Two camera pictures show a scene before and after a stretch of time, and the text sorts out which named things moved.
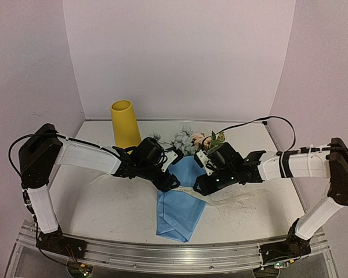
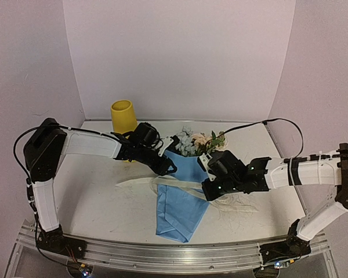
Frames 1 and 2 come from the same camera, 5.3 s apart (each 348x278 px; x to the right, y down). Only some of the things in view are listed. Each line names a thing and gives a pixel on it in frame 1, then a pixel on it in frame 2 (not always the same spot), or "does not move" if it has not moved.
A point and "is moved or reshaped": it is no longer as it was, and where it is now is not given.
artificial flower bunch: x=190 y=144 does not move
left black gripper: x=167 y=183 -> x=162 y=169
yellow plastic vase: x=125 y=125 does not move
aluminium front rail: x=163 y=258 does not move
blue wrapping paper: x=178 y=212 does not move
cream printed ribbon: x=209 y=198 is moved or reshaped
